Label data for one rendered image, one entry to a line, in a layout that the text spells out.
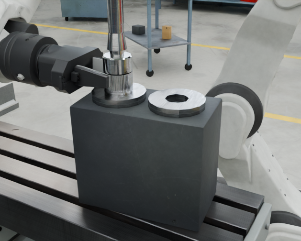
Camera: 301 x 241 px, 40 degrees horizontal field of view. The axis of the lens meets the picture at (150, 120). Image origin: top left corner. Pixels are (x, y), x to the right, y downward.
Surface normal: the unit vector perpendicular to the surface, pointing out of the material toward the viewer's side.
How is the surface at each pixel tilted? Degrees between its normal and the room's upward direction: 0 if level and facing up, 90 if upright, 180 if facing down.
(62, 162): 0
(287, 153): 0
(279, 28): 114
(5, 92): 90
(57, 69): 45
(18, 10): 93
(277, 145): 0
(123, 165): 90
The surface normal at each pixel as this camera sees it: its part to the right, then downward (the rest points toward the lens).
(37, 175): -0.01, -0.91
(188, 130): -0.37, 0.39
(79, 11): -0.17, 0.42
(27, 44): -0.22, -0.48
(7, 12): 0.92, 0.20
